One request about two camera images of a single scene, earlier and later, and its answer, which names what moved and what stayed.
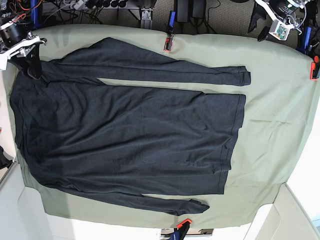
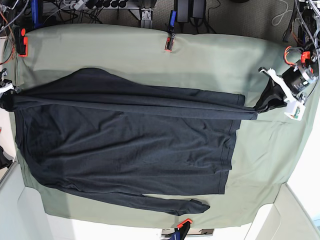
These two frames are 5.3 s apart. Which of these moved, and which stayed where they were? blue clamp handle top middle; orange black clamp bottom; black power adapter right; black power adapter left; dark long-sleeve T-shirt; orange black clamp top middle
Moved: dark long-sleeve T-shirt
Stayed: black power adapter left; black power adapter right; orange black clamp bottom; blue clamp handle top middle; orange black clamp top middle
